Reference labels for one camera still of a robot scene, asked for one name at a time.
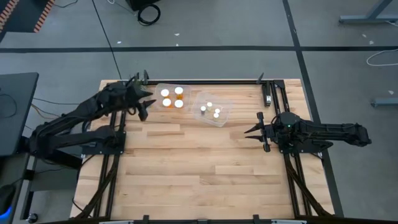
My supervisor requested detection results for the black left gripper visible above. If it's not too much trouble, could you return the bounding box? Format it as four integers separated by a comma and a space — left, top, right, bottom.
123, 81, 157, 122

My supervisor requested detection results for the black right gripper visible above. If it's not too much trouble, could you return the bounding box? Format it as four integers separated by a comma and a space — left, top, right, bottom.
244, 111, 279, 152

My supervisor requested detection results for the clear plastic bin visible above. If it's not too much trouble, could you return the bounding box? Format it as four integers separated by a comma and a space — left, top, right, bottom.
154, 81, 193, 112
192, 91, 233, 128

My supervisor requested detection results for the black bar with silver end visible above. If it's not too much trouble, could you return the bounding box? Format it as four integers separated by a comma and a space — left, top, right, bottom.
262, 80, 274, 108

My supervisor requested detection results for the black box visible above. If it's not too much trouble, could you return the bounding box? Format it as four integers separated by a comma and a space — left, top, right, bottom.
126, 0, 161, 12

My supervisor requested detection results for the dark grey side desk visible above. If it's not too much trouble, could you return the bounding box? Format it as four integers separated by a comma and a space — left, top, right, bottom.
0, 72, 40, 156

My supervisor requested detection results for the grey desk leg base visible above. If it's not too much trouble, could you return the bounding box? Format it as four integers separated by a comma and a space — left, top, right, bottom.
338, 0, 398, 26
370, 98, 398, 108

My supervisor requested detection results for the black mat orange striped edge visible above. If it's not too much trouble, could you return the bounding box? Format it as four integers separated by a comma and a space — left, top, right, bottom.
0, 0, 56, 43

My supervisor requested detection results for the black aluminium table frame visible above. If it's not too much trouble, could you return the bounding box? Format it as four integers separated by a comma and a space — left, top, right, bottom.
70, 79, 345, 224

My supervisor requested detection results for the coiled black cable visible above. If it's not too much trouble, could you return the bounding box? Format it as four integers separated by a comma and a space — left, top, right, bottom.
137, 3, 162, 27

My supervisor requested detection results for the black cable bundle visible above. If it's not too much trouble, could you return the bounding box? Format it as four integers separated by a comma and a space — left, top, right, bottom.
73, 154, 122, 219
284, 152, 332, 218

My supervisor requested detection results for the thin black floor cable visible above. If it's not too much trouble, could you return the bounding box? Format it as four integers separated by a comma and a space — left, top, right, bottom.
32, 98, 80, 106

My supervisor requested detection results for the yellow floor cable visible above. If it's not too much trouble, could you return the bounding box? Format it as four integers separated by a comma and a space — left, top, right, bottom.
30, 103, 63, 119

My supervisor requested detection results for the white floor cable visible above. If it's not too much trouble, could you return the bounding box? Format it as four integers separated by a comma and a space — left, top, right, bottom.
366, 48, 398, 67

